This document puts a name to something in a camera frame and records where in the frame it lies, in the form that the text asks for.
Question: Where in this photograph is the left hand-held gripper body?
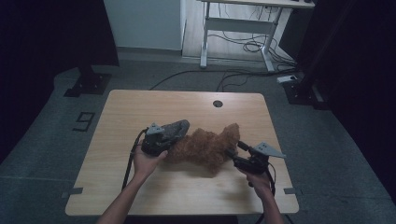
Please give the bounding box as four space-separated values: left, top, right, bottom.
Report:
141 122 176 158

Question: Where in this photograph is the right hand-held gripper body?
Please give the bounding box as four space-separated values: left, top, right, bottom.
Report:
235 141 287 175

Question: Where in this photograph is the grey cloth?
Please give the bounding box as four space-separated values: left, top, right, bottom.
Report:
160 119 191 146

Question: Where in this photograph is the brown teddy bear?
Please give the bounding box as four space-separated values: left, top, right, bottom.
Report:
166 122 241 175

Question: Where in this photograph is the person's right hand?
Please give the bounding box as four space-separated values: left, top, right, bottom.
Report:
246 170 275 201

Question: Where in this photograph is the person's left hand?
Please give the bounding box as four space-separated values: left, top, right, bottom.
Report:
133 142 169 181

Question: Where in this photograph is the grey tape strip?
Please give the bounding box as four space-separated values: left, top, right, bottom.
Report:
283 187 304 196
61 187 84 199

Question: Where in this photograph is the black stand base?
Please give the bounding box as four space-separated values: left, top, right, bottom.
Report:
64 64 112 98
283 78 330 110

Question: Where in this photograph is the white power strip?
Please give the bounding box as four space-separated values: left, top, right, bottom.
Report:
276 74 298 84

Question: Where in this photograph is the dark curtain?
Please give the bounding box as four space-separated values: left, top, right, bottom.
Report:
0 0 120 162
295 0 396 200

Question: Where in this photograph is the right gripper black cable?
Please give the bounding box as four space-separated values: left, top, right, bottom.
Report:
255 161 276 224

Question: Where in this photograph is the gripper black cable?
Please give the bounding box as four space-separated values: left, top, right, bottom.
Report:
121 127 149 190
255 161 276 224

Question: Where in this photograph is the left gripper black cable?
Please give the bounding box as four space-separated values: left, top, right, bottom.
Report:
121 127 149 190

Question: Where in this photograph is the long black floor cable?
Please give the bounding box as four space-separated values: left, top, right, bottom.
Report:
148 68 300 92

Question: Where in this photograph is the tangle of black cables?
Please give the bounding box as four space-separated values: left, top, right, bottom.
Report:
208 31 297 68

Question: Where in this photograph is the white desk frame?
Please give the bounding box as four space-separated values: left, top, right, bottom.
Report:
199 0 316 73

